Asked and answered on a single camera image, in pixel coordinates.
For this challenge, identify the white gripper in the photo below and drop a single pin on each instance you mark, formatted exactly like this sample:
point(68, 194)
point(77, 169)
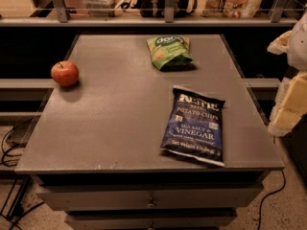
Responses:
point(298, 51)

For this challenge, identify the blue potato chip bag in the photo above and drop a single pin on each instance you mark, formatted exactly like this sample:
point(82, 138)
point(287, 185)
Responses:
point(195, 127)

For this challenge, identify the colourful snack bag on shelf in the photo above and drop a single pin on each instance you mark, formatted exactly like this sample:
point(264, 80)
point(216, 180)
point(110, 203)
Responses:
point(231, 8)

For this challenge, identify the green chip bag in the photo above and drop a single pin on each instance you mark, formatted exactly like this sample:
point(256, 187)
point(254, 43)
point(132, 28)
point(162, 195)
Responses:
point(169, 51)

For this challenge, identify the black bag on shelf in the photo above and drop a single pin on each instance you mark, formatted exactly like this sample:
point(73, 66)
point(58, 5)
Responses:
point(156, 8)

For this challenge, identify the red apple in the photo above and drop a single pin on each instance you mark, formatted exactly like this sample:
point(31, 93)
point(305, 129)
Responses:
point(65, 73)

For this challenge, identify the grey upper drawer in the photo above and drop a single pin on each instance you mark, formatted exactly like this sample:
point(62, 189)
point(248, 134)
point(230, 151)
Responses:
point(99, 198)

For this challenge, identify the grey drawer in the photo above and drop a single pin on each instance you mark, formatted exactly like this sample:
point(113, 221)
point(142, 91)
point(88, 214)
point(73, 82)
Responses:
point(99, 198)
point(189, 219)

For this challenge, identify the grey lower drawer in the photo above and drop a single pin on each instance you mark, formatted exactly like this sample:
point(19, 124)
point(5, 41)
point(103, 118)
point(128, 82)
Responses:
point(189, 219)

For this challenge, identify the grey metal shelf rail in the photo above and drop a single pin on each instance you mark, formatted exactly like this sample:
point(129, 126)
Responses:
point(134, 13)

